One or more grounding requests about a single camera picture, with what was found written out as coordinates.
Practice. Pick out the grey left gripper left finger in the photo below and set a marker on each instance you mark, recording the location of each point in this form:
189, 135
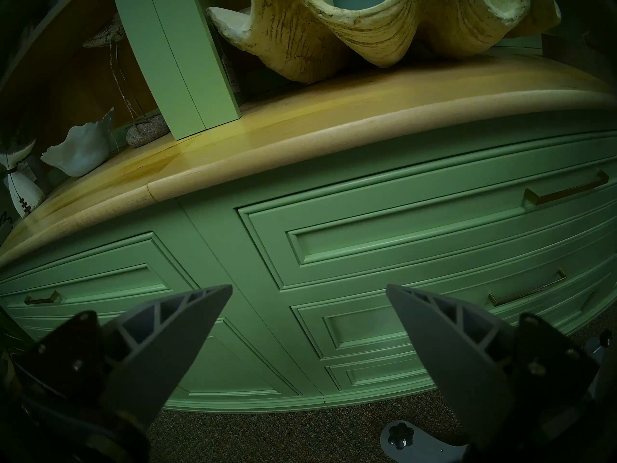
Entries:
154, 344

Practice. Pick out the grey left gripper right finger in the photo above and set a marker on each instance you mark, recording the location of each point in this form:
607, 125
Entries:
458, 353

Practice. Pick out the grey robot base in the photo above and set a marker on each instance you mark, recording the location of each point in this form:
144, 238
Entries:
434, 450

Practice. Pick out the ruffled bowl with shells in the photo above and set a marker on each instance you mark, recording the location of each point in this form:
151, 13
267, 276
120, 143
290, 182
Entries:
82, 148

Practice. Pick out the giant clam shell bowl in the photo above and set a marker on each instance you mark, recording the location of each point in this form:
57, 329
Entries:
337, 42

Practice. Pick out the green wooden shelf cabinet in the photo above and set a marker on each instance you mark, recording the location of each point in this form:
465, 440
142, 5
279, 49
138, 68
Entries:
385, 225

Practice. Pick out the white whale tail figurine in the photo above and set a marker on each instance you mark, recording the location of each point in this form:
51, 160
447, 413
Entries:
21, 197

